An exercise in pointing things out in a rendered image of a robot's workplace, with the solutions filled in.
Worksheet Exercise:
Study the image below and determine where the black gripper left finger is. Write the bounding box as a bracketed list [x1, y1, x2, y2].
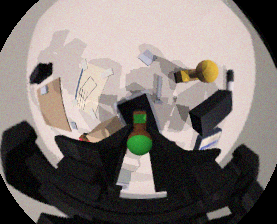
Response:
[54, 124, 131, 190]

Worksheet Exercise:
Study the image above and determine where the white marker pen with black tip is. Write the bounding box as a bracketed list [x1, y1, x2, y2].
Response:
[226, 69, 235, 92]

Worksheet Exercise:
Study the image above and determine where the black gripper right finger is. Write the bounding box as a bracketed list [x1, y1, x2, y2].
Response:
[147, 127, 222, 192]

